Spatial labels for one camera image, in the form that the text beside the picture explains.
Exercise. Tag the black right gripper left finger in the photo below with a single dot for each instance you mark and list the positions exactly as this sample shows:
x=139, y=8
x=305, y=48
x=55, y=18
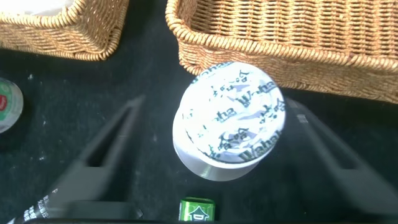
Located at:
x=93, y=180

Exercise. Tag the black table cloth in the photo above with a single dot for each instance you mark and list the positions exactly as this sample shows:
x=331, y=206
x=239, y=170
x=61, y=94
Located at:
x=62, y=77

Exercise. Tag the wicker basket with teal cup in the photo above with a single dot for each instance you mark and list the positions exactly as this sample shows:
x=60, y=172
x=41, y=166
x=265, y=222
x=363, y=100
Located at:
x=77, y=31

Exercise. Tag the wicker basket with food items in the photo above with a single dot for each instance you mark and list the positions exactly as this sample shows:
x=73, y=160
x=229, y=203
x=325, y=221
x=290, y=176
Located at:
x=295, y=37

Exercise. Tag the white milk drink bottle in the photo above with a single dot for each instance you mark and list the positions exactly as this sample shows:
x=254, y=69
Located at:
x=230, y=118

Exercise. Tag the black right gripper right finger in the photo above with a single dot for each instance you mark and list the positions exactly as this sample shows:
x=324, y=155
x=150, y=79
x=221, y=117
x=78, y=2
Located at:
x=367, y=189

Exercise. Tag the green chewing gum pack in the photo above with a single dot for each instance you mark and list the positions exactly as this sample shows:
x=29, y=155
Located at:
x=196, y=211

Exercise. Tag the tin can with green label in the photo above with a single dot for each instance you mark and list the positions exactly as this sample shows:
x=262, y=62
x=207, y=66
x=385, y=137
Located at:
x=9, y=105

